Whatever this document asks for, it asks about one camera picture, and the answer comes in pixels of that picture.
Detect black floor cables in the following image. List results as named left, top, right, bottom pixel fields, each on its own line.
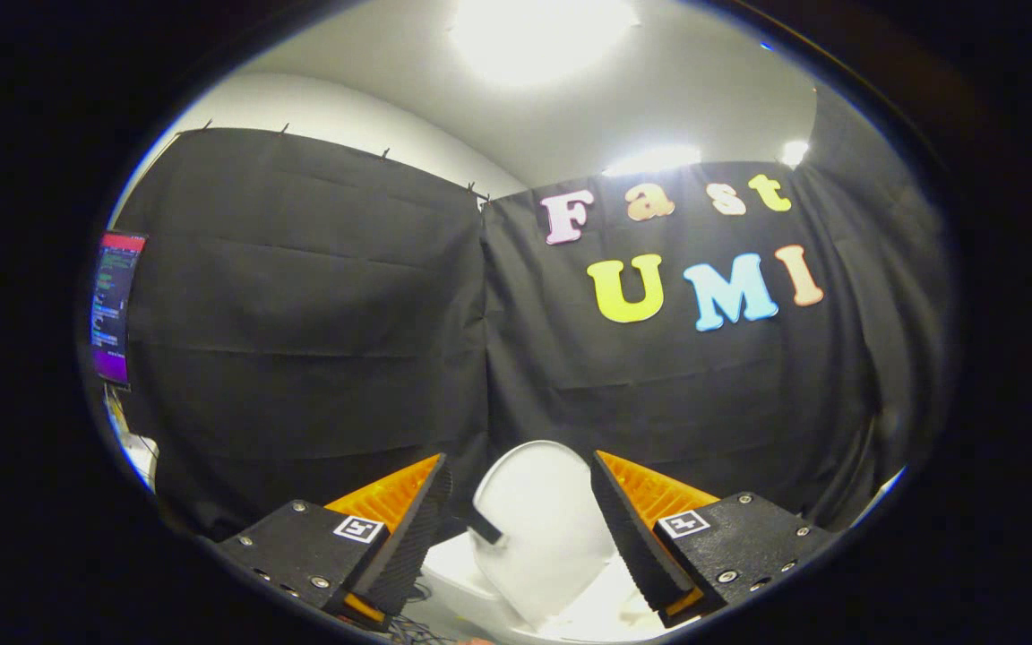
left=389, top=582, right=447, bottom=645

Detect white toilet lid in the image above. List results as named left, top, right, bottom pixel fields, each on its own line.
left=470, top=440, right=621, bottom=630

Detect white toilet bowl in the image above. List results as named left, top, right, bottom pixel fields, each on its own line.
left=420, top=532, right=671, bottom=642

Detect black backdrop cloth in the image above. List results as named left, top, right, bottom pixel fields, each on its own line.
left=108, top=85, right=958, bottom=544

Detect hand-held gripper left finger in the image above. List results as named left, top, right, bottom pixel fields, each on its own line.
left=216, top=452, right=454, bottom=628

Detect large ceiling light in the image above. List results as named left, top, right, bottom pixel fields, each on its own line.
left=447, top=0, right=641, bottom=88

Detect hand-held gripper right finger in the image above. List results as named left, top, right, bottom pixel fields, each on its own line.
left=589, top=450, right=841, bottom=628

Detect computer monitor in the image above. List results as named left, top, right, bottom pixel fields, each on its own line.
left=90, top=230, right=149, bottom=389

